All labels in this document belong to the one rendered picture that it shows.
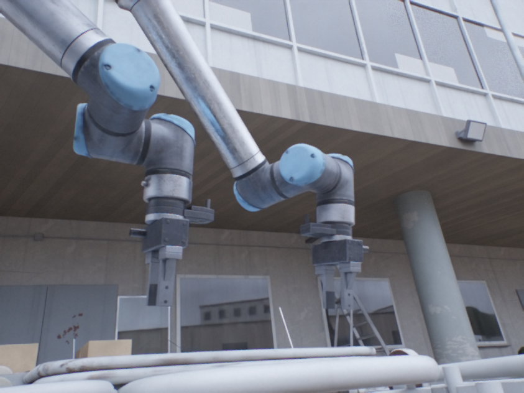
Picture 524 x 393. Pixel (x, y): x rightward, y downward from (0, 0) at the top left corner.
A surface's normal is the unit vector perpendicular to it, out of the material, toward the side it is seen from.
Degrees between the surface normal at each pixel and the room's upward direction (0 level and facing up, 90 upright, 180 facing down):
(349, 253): 103
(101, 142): 161
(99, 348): 90
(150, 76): 93
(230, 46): 90
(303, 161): 95
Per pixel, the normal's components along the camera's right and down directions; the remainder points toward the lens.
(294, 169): -0.54, -0.23
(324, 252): -0.87, -0.14
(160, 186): -0.14, -0.24
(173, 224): 0.50, -0.19
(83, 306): 0.39, -0.42
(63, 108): 0.10, 0.90
